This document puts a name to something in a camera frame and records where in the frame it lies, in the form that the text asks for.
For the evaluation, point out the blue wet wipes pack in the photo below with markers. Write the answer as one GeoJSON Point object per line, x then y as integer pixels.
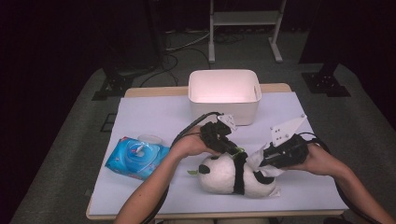
{"type": "Point", "coordinates": [124, 161]}

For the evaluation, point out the black floor hatch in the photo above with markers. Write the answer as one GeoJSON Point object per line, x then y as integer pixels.
{"type": "Point", "coordinates": [109, 123]}

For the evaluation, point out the person's left hand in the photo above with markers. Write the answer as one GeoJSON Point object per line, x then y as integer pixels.
{"type": "Point", "coordinates": [190, 144]}

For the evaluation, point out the person's right hand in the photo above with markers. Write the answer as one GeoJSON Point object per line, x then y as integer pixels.
{"type": "Point", "coordinates": [319, 161]}

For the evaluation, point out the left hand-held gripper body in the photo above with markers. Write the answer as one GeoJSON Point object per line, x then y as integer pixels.
{"type": "Point", "coordinates": [214, 135]}

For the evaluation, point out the black stand base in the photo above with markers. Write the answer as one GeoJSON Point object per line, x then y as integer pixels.
{"type": "Point", "coordinates": [323, 84]}
{"type": "Point", "coordinates": [115, 84]}

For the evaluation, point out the white wet wipe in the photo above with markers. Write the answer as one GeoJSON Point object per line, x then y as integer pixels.
{"type": "Point", "coordinates": [255, 158]}

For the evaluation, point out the light wooden table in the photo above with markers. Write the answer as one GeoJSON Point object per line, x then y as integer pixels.
{"type": "Point", "coordinates": [155, 91]}

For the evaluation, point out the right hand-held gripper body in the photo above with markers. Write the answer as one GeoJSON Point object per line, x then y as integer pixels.
{"type": "Point", "coordinates": [286, 152]}

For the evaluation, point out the white metal stand frame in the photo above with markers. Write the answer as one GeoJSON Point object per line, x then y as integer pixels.
{"type": "Point", "coordinates": [246, 18]}

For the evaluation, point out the panda plush toy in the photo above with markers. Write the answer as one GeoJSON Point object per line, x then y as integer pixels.
{"type": "Point", "coordinates": [218, 177]}

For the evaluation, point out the white plastic storage box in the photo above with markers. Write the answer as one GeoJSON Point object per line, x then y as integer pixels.
{"type": "Point", "coordinates": [224, 113]}

